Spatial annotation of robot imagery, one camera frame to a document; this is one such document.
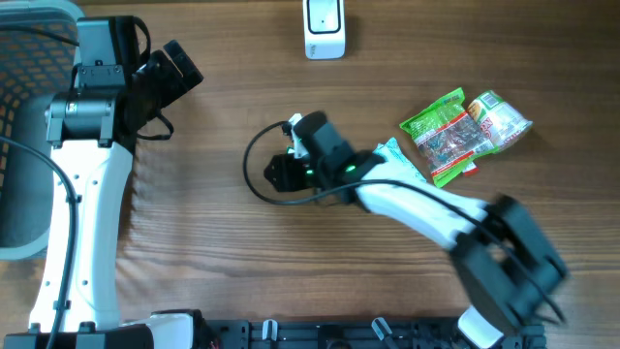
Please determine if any left camera black cable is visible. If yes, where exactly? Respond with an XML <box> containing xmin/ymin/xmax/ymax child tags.
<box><xmin>0</xmin><ymin>23</ymin><xmax>81</xmax><ymax>349</ymax></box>

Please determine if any light blue tissue pack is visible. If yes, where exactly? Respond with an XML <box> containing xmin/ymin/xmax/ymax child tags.
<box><xmin>374</xmin><ymin>138</ymin><xmax>426</xmax><ymax>182</ymax></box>

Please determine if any right camera black cable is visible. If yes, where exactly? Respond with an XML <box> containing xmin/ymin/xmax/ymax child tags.
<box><xmin>241</xmin><ymin>120</ymin><xmax>568</xmax><ymax>326</ymax></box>

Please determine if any white barcode scanner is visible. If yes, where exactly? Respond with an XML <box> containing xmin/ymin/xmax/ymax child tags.
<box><xmin>302</xmin><ymin>0</ymin><xmax>346</xmax><ymax>60</ymax></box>

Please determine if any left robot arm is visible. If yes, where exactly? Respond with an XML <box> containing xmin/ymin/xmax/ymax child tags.
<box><xmin>4</xmin><ymin>16</ymin><xmax>211</xmax><ymax>348</ymax></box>

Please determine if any grey plastic mesh basket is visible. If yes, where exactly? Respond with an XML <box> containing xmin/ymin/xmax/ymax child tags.
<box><xmin>0</xmin><ymin>0</ymin><xmax>86</xmax><ymax>262</ymax></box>

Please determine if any green snack bag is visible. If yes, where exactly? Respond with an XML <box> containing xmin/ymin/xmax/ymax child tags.
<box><xmin>399</xmin><ymin>87</ymin><xmax>498</xmax><ymax>188</ymax></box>

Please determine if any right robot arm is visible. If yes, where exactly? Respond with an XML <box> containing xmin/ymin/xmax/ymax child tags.
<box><xmin>263</xmin><ymin>111</ymin><xmax>569</xmax><ymax>348</ymax></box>

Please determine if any instant noodle cup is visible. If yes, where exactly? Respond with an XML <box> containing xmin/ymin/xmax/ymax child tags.
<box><xmin>467</xmin><ymin>90</ymin><xmax>533</xmax><ymax>151</ymax></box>

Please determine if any red stick packet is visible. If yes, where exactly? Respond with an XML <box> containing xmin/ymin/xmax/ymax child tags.
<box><xmin>462</xmin><ymin>163</ymin><xmax>480</xmax><ymax>176</ymax></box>

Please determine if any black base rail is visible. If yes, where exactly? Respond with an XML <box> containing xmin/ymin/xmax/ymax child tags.
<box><xmin>193</xmin><ymin>317</ymin><xmax>548</xmax><ymax>349</ymax></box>

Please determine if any camera black cable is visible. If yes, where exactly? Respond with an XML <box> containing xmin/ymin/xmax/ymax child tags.
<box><xmin>0</xmin><ymin>23</ymin><xmax>81</xmax><ymax>349</ymax></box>
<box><xmin>241</xmin><ymin>120</ymin><xmax>568</xmax><ymax>326</ymax></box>

